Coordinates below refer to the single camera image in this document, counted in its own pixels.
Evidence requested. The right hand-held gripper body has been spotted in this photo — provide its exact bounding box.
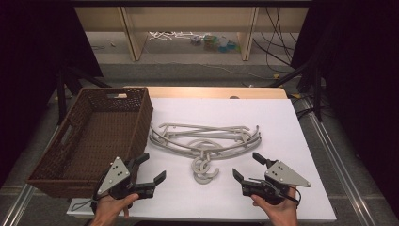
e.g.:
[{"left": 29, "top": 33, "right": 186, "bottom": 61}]
[{"left": 241, "top": 159, "right": 312, "bottom": 206}]

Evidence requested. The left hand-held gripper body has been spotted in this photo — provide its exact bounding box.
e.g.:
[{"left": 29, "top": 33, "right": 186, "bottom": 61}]
[{"left": 91, "top": 156, "right": 155, "bottom": 208}]

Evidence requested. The grey plastic clothes hanger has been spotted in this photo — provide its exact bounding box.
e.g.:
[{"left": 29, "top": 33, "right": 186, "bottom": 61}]
[
  {"left": 150, "top": 125, "right": 263, "bottom": 186},
  {"left": 150, "top": 122, "right": 262, "bottom": 172},
  {"left": 149, "top": 124, "right": 262, "bottom": 175},
  {"left": 149, "top": 125, "right": 263, "bottom": 177}
]

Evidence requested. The brown wicker basket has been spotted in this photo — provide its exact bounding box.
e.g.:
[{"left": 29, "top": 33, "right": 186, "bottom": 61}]
[{"left": 25, "top": 87, "right": 154, "bottom": 199}]

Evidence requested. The person's left hand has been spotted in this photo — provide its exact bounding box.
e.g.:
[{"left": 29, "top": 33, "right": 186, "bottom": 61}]
[{"left": 89, "top": 192, "right": 140, "bottom": 226}]

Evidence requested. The person's right hand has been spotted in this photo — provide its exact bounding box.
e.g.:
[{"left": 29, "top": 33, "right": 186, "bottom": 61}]
[{"left": 250, "top": 186, "right": 299, "bottom": 226}]

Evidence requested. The white table board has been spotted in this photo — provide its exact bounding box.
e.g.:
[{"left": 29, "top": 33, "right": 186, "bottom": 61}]
[{"left": 66, "top": 97, "right": 337, "bottom": 222}]

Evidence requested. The black tripod stand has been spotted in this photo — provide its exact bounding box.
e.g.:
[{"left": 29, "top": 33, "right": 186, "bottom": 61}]
[
  {"left": 56, "top": 65, "right": 112, "bottom": 125},
  {"left": 267, "top": 59, "right": 325, "bottom": 122}
]

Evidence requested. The wooden table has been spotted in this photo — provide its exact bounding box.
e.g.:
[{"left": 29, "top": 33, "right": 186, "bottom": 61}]
[{"left": 123, "top": 86, "right": 289, "bottom": 100}]

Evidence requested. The blue plastic toy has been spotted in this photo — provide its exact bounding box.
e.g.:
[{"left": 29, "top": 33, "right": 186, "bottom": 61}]
[{"left": 218, "top": 38, "right": 239, "bottom": 54}]

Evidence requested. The beige wooden shelf unit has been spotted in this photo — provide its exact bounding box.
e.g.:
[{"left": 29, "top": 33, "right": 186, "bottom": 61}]
[{"left": 74, "top": 6, "right": 310, "bottom": 62}]

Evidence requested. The dark curtain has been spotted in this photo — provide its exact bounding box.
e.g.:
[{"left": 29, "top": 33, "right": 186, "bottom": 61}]
[
  {"left": 291, "top": 0, "right": 399, "bottom": 218},
  {"left": 0, "top": 0, "right": 104, "bottom": 187}
]

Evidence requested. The green plastic toy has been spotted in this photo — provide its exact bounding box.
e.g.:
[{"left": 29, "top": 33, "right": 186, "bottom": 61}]
[{"left": 202, "top": 34, "right": 219, "bottom": 52}]

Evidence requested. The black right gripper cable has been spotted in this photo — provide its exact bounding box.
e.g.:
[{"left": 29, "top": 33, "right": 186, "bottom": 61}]
[{"left": 248, "top": 177, "right": 303, "bottom": 207}]

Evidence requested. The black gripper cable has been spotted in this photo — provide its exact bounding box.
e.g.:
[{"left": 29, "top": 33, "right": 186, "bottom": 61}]
[
  {"left": 70, "top": 175, "right": 111, "bottom": 213},
  {"left": 248, "top": 177, "right": 303, "bottom": 207}
]

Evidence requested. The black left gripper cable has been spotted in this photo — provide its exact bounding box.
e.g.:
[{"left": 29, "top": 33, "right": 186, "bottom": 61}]
[{"left": 70, "top": 175, "right": 111, "bottom": 213}]

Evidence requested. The metal floor rail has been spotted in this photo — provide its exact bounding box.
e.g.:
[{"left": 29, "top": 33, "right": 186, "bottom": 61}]
[
  {"left": 300, "top": 97, "right": 379, "bottom": 226},
  {"left": 1, "top": 125, "right": 64, "bottom": 226}
]

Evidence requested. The black floor cable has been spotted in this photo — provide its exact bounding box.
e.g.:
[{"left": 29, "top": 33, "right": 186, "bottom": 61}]
[{"left": 252, "top": 37, "right": 294, "bottom": 68}]

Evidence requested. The tangled white cable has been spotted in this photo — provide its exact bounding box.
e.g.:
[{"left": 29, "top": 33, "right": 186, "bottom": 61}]
[{"left": 148, "top": 30, "right": 196, "bottom": 42}]

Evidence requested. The black hanging cable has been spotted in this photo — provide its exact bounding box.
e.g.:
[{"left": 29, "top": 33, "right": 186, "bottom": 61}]
[{"left": 264, "top": 7, "right": 297, "bottom": 68}]

